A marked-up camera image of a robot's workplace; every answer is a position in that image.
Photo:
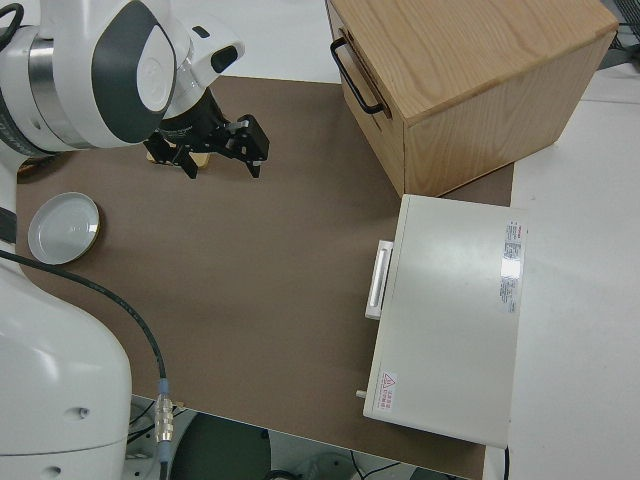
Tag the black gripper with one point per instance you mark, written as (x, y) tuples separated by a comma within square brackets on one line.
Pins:
[(192, 127)]

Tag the gray round plate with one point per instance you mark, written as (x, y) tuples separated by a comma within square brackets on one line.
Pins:
[(65, 227)]

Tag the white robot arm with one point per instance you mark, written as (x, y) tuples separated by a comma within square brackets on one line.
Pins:
[(50, 375)]

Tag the wooden mug rack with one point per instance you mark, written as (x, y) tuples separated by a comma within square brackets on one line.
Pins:
[(205, 160)]

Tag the brown table mat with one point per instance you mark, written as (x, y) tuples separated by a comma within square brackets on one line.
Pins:
[(250, 300)]

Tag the wooden drawer box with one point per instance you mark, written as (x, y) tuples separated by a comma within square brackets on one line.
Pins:
[(475, 75)]

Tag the white toaster oven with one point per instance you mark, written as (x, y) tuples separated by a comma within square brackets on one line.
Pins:
[(450, 325)]

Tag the dark gray pedestal plate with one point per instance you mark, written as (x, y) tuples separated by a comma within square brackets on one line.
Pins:
[(225, 445)]

